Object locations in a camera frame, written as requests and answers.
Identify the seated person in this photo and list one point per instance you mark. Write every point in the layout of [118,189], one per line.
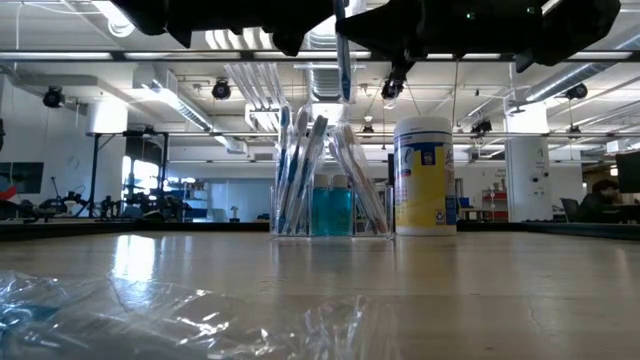
[597,202]

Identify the red shelf rack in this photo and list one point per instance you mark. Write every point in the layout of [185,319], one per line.
[495,197]

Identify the black monitor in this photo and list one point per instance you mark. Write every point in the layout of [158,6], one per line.
[629,172]

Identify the black robot arm on bench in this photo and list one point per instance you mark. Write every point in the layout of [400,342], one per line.
[150,205]

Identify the white rectangular air duct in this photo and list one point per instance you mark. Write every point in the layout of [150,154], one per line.
[190,115]

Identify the dark wall screen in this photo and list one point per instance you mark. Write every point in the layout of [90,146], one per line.
[22,177]

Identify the black aluminium table frame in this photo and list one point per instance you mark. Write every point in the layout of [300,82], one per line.
[125,227]

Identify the black overhead light bar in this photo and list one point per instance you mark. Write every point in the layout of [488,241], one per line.
[60,55]

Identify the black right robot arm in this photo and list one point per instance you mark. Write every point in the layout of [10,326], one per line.
[575,25]

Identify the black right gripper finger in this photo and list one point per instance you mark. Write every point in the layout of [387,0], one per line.
[385,20]
[395,45]

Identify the white ceiling pipes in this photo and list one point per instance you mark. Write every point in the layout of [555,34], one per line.
[260,85]

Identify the black hanging camera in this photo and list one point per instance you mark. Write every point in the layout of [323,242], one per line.
[392,90]

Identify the silver round air duct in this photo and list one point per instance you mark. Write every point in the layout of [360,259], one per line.
[560,80]

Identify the black background rig frame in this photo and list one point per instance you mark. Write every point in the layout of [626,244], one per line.
[94,175]

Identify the silver ventilation duct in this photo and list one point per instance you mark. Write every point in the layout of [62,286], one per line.
[325,80]

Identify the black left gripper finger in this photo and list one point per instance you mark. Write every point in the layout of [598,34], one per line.
[291,42]
[307,15]

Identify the black ceiling spotlight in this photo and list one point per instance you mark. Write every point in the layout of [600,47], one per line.
[577,91]
[52,96]
[221,90]
[481,126]

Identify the white round column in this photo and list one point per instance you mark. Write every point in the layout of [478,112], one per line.
[527,180]

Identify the white disinfecting wipes canister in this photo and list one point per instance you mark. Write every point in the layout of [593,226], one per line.
[425,190]

